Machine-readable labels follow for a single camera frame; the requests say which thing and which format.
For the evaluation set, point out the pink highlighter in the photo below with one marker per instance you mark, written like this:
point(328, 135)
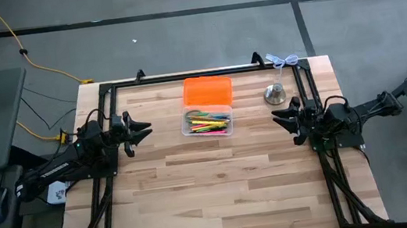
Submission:
point(214, 132)

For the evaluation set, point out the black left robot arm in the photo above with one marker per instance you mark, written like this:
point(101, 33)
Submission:
point(57, 168)

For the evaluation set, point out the black aluminium table frame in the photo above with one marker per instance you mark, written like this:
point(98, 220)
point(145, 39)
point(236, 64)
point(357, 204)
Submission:
point(198, 74)

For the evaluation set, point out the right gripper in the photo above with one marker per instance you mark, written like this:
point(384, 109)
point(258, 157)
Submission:
point(309, 121)

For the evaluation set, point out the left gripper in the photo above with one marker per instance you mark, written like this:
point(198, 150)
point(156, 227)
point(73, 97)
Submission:
point(128, 137)

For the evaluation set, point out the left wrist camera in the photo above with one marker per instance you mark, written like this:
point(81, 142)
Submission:
point(117, 123)

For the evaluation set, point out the orange plastic box lid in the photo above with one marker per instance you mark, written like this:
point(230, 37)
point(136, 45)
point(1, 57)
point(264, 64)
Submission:
point(208, 91)

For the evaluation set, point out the yellow highlighter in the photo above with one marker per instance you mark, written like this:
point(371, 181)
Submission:
point(208, 122)
point(209, 127)

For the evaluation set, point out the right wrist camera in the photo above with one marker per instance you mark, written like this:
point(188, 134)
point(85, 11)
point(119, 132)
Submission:
point(309, 106)

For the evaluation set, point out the white printed box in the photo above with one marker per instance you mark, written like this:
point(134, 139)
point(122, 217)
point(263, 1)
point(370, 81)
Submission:
point(58, 195)

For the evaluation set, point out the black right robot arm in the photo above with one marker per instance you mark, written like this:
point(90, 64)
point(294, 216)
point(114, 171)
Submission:
point(364, 110)

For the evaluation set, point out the clear plastic supply box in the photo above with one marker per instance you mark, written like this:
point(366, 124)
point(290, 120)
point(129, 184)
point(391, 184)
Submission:
point(186, 132)

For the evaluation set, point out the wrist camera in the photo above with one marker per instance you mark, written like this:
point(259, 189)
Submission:
point(117, 123)
point(309, 106)

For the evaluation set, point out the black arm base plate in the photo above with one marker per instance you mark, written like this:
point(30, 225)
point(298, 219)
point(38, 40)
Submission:
point(104, 170)
point(349, 141)

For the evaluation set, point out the silver desk bell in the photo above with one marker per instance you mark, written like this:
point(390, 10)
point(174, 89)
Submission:
point(275, 94)

